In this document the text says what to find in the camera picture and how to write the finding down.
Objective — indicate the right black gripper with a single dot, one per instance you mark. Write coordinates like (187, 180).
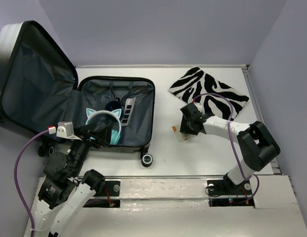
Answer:
(184, 127)

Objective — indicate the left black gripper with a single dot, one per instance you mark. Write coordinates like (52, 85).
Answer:
(103, 134)

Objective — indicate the white card with orange dot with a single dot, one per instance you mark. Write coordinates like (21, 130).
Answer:
(179, 134)

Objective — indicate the teal cat ear headphones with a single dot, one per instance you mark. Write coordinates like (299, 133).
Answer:
(105, 117)

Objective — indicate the dark blue mug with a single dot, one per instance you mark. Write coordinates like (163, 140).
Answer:
(114, 105)

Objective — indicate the zebra print fluffy pouch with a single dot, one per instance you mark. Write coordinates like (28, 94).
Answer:
(215, 96)

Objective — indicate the small black kids suitcase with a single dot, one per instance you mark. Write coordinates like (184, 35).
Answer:
(39, 87)

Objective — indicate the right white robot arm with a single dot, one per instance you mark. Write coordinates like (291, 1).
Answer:
(257, 145)

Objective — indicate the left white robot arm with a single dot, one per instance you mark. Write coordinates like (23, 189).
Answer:
(62, 194)

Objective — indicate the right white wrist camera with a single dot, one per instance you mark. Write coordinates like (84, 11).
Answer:
(199, 107)

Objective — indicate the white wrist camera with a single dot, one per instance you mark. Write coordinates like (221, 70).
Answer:
(199, 107)
(65, 130)

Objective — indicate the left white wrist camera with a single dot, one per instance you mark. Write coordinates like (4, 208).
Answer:
(65, 130)

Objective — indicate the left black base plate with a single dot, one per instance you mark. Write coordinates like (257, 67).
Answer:
(109, 197)

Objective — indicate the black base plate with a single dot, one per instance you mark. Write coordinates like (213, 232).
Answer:
(221, 196)
(109, 197)

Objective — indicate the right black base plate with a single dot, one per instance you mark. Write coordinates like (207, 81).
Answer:
(221, 196)

